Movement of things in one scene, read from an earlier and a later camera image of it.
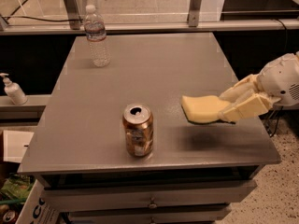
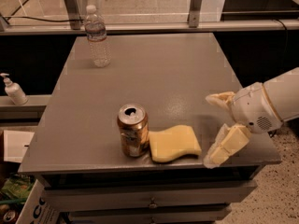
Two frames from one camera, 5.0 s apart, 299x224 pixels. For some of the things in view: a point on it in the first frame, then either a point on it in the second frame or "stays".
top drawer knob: x=152 y=205 stays
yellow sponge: x=202 y=108 → x=175 y=141
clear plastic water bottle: x=95 y=29 stays
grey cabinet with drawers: x=195 y=170 stays
